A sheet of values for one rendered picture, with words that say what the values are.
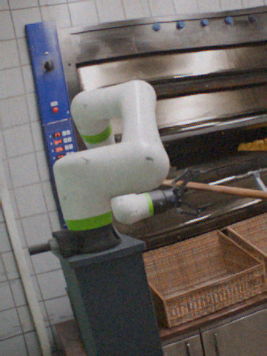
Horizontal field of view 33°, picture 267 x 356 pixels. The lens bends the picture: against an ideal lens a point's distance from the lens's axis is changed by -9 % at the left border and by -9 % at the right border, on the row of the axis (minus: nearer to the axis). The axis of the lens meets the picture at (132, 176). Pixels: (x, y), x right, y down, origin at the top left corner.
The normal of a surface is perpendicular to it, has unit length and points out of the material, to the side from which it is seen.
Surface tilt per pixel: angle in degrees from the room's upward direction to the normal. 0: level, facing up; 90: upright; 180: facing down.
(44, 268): 90
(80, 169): 87
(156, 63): 70
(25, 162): 90
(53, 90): 90
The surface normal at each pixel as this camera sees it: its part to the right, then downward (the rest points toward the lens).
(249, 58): 0.21, -0.31
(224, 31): 0.29, 0.03
